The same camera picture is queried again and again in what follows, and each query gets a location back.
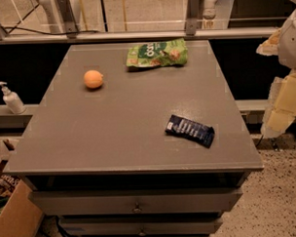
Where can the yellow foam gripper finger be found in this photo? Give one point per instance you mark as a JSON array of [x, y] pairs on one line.
[[281, 111]]

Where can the dark blue rxbar wrapper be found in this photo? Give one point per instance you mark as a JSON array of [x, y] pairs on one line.
[[185, 128]]

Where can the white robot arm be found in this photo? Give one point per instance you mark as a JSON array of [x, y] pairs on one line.
[[282, 43]]

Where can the green snack bag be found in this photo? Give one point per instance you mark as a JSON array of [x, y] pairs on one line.
[[167, 53]]

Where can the grey drawer cabinet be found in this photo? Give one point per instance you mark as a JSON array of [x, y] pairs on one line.
[[90, 155]]

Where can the top drawer knob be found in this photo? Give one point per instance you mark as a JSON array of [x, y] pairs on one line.
[[136, 210]]

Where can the drawer knob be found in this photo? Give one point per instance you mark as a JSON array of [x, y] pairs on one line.
[[136, 210], [141, 233]]

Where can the orange ball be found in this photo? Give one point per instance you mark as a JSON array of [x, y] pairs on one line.
[[93, 79]]

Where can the white pump bottle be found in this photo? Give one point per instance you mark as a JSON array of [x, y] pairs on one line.
[[12, 99]]

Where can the cardboard box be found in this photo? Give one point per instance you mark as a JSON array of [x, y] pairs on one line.
[[19, 217]]

